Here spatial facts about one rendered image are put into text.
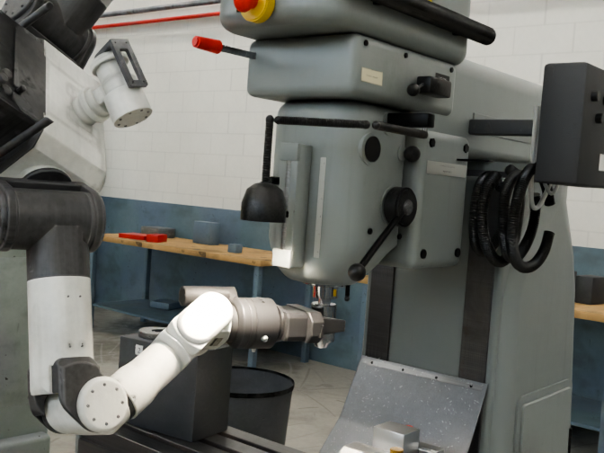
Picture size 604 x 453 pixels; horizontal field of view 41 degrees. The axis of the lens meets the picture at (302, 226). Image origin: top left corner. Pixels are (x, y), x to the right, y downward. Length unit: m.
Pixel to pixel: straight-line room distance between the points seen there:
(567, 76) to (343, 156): 0.41
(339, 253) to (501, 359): 0.52
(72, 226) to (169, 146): 6.95
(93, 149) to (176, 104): 6.79
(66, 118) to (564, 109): 0.84
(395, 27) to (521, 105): 0.56
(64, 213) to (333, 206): 0.44
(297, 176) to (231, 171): 6.17
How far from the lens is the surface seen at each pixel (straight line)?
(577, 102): 1.47
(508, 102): 1.80
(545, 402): 1.91
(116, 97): 1.33
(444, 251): 1.57
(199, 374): 1.69
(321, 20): 1.27
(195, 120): 7.91
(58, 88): 1.38
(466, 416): 1.73
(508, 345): 1.74
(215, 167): 7.67
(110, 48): 1.36
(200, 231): 7.31
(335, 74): 1.32
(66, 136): 1.32
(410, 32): 1.42
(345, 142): 1.35
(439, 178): 1.53
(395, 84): 1.40
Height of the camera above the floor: 1.48
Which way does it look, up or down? 3 degrees down
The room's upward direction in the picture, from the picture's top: 4 degrees clockwise
